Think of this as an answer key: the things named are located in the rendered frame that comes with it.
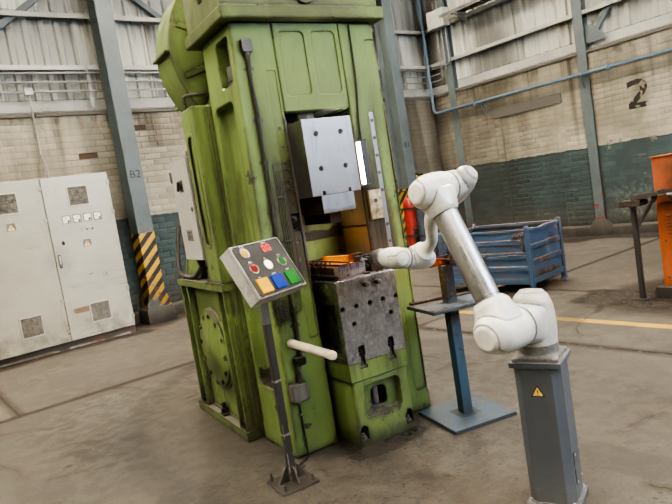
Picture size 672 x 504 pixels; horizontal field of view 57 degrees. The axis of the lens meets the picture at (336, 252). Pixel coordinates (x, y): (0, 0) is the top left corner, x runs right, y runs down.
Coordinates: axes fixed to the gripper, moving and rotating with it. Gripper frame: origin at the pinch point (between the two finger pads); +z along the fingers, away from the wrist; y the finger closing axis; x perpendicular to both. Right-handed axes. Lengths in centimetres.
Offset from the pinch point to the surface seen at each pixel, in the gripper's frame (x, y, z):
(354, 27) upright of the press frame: 125, 34, 20
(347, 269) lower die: -6.1, -3.8, 5.3
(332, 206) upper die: 28.2, -6.7, 5.6
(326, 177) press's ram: 43.7, -7.5, 5.7
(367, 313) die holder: -30.7, 0.5, -0.9
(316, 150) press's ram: 58, -11, 6
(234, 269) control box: 9, -73, -12
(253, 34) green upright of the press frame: 121, -28, 20
